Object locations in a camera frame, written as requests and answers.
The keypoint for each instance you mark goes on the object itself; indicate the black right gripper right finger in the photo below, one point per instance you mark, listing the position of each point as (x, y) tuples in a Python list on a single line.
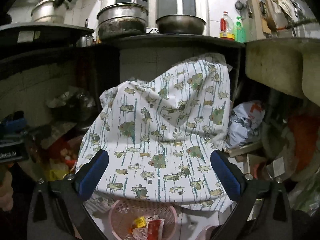
[(262, 208)]

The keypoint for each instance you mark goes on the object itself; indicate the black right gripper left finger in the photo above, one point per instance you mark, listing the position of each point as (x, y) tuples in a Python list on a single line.
[(57, 209)]

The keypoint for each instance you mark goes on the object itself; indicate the yellow sauce packet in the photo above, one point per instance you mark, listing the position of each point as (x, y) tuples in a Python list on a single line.
[(139, 222)]

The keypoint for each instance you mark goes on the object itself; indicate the paper food wrapper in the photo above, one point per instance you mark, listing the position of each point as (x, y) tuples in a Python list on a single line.
[(140, 233)]

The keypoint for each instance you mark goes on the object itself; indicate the white red paper bag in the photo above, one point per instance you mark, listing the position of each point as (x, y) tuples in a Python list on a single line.
[(155, 227)]

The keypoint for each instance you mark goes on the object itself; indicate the pink plastic trash basket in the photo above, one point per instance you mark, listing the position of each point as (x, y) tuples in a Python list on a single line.
[(123, 212)]

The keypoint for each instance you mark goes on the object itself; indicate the person's left hand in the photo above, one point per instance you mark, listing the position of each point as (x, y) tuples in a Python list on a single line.
[(6, 200)]

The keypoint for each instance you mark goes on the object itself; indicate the crumpled grey plastic bag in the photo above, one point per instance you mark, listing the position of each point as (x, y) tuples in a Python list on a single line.
[(244, 124)]

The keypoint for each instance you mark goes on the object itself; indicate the black countertop shelf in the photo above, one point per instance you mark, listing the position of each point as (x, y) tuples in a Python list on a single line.
[(24, 39)]

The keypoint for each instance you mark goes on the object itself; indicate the cat patterned white tablecloth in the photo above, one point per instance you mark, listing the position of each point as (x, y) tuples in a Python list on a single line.
[(159, 135)]

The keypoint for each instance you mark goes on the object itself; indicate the concrete sink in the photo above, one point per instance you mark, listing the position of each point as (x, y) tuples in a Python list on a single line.
[(288, 65)]

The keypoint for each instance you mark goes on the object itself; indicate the aluminium pressure cooker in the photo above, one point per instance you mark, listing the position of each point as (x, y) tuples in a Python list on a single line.
[(50, 11)]

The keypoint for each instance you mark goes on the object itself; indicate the green dish soap bottle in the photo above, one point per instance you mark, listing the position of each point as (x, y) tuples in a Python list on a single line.
[(240, 34)]

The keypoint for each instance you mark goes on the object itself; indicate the cooking oil bottle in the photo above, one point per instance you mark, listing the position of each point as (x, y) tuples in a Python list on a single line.
[(226, 27)]

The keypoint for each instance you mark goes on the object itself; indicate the large metal pot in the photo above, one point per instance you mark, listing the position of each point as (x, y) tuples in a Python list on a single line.
[(122, 20)]

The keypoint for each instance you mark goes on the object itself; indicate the dark metal bowl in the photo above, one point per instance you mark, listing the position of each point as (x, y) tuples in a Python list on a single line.
[(180, 24)]

